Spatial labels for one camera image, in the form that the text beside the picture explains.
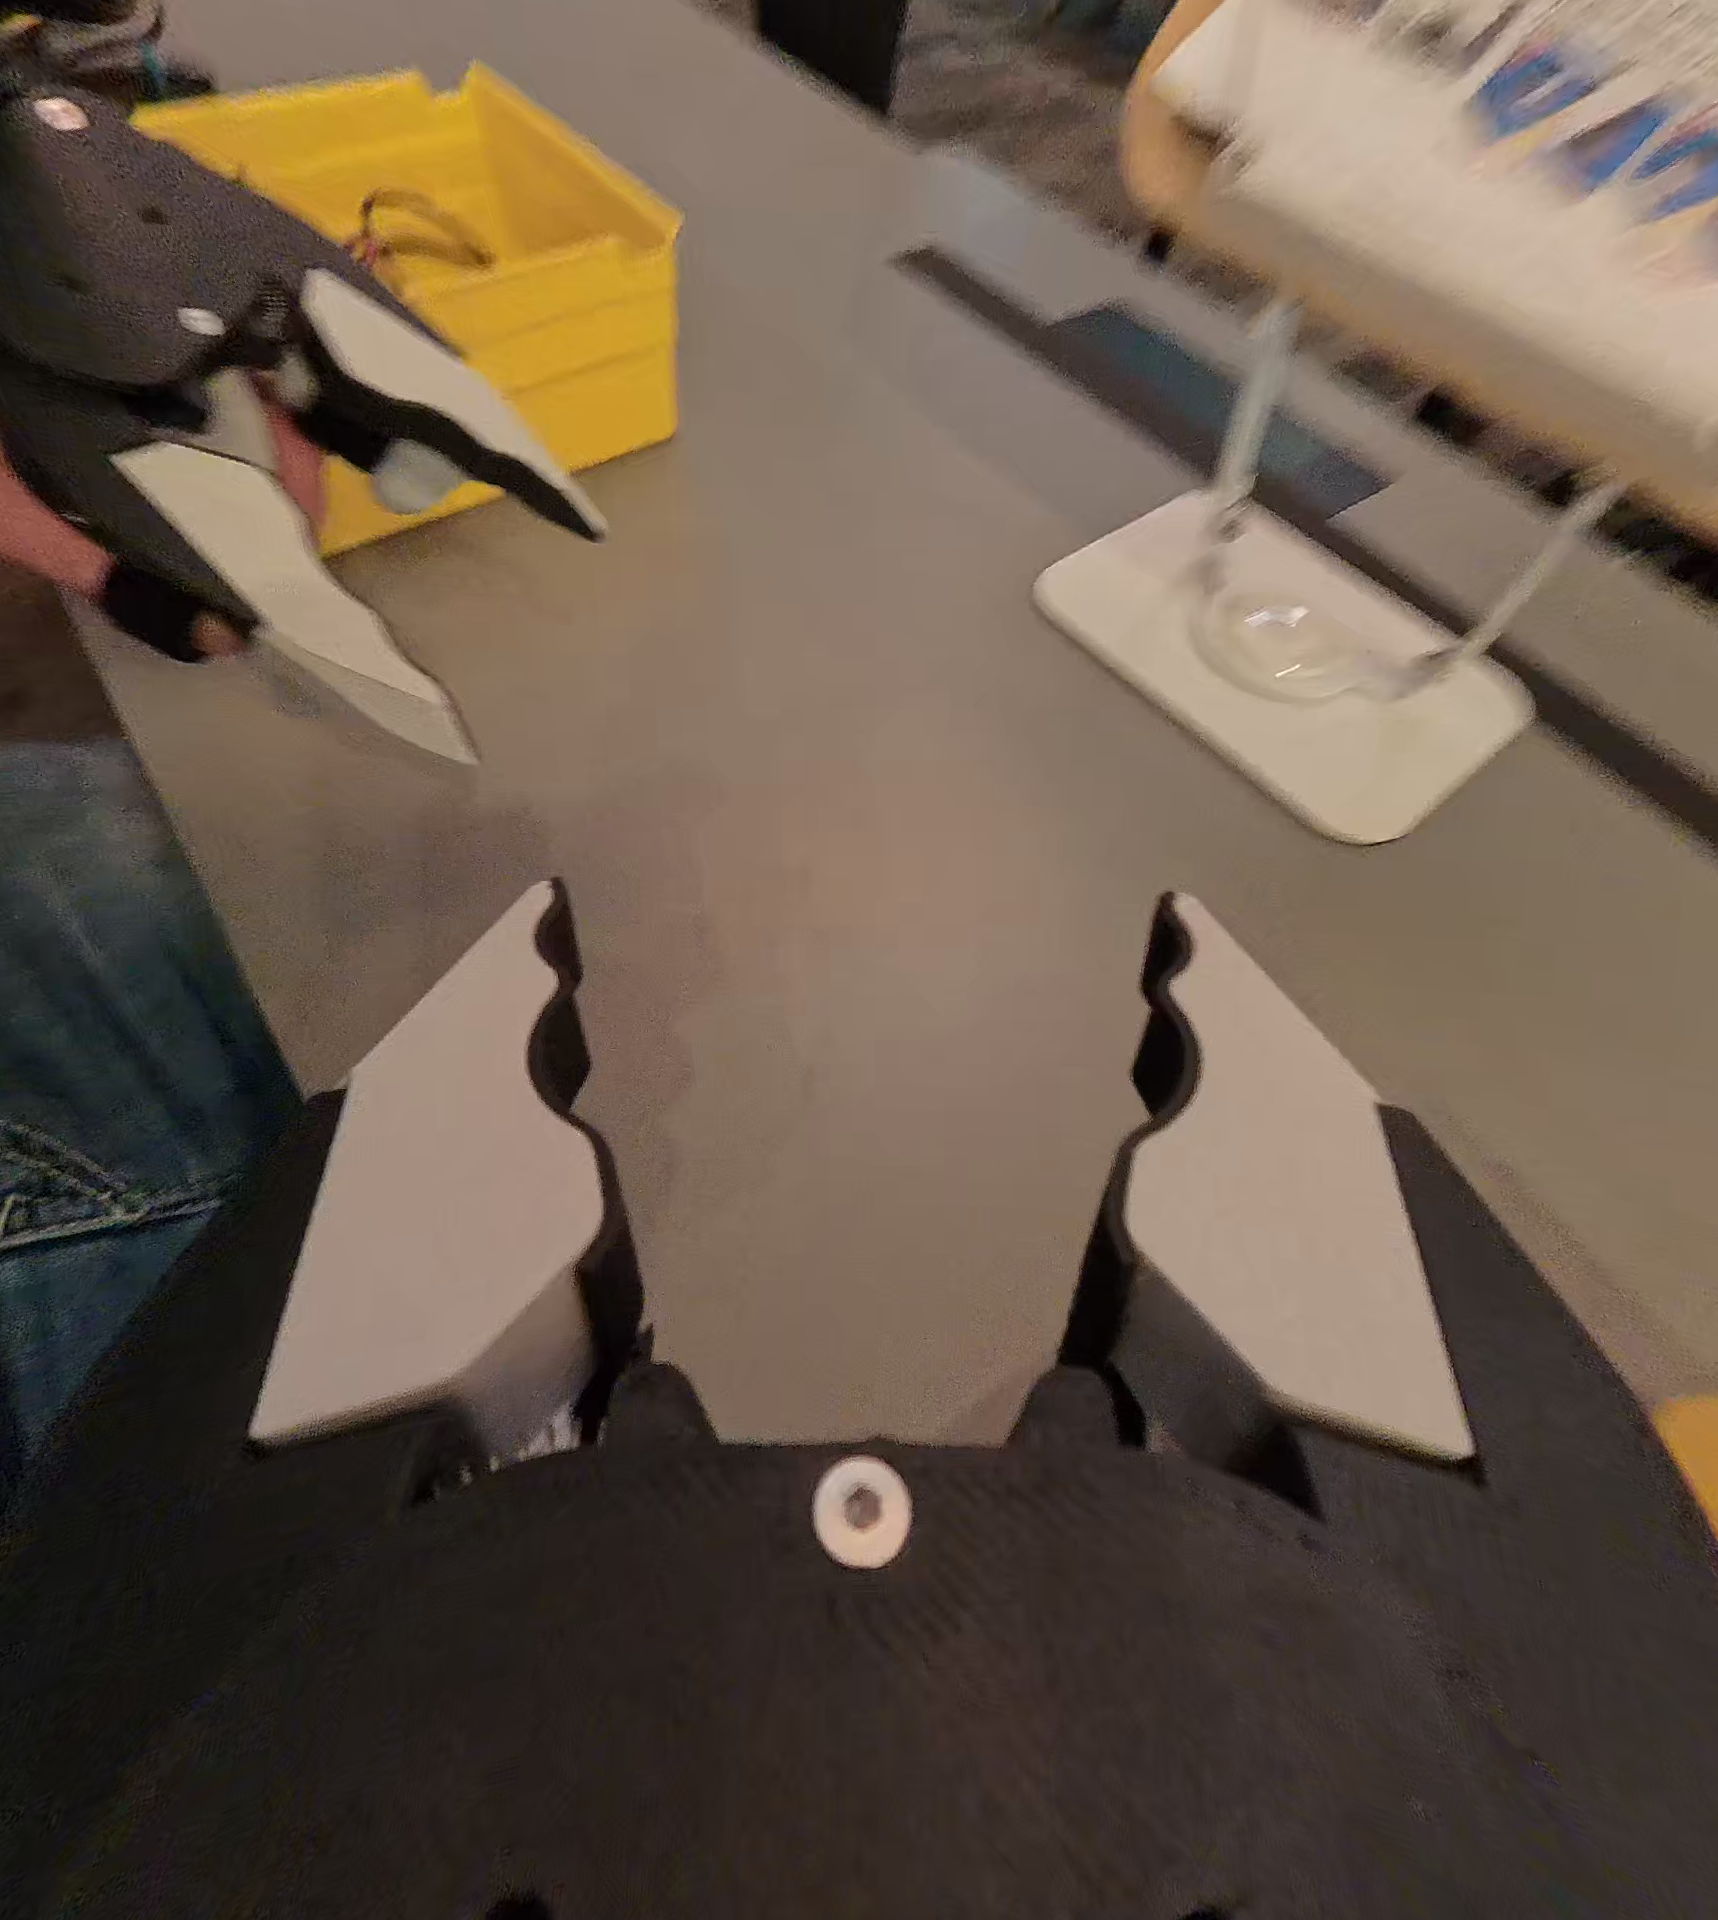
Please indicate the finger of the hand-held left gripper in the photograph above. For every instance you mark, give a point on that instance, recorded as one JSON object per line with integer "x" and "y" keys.
{"x": 276, "y": 586}
{"x": 425, "y": 384}

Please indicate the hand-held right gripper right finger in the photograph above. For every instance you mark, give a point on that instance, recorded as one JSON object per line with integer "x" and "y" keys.
{"x": 1280, "y": 1229}

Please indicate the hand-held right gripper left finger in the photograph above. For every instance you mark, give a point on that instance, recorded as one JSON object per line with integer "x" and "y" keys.
{"x": 440, "y": 1200}

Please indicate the yellow bin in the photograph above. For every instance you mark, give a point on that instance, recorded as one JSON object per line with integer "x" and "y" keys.
{"x": 560, "y": 330}

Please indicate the person's leg in jeans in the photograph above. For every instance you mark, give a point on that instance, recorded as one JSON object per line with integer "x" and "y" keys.
{"x": 48, "y": 974}

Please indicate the white document stand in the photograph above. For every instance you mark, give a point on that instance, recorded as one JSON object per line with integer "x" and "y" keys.
{"x": 1340, "y": 750}

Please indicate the black office chair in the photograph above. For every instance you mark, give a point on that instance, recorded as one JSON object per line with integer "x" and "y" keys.
{"x": 831, "y": 53}

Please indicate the wooden board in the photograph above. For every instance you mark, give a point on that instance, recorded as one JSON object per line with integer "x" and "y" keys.
{"x": 1159, "y": 152}

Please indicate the printed instruction sheet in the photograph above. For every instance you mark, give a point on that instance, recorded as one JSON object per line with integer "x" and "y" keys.
{"x": 1399, "y": 180}

